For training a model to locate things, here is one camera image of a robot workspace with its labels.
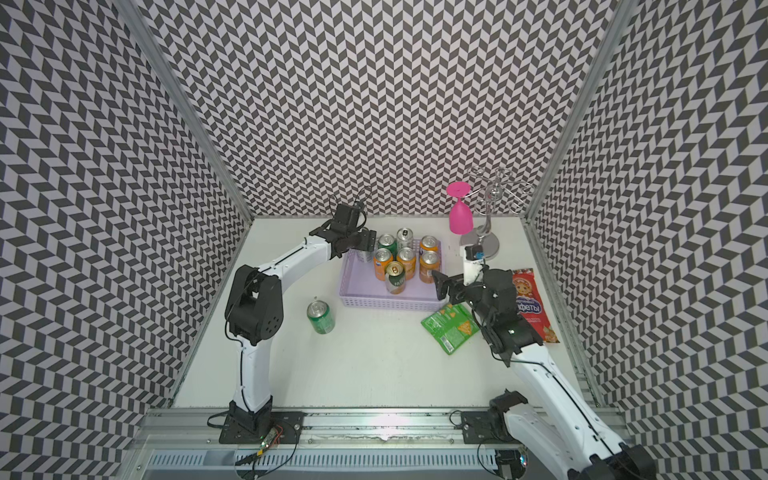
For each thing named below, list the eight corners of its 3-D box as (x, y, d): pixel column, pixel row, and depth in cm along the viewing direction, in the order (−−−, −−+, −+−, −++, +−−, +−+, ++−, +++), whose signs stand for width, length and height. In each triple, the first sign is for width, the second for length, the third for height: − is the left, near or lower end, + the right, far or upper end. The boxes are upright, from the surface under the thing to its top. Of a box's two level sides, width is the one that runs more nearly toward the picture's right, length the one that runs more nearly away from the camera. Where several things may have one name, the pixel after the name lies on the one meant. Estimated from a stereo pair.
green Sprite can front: (313, 335, 89) (304, 319, 81) (316, 317, 93) (308, 300, 85) (333, 335, 89) (327, 319, 81) (336, 317, 93) (330, 300, 85)
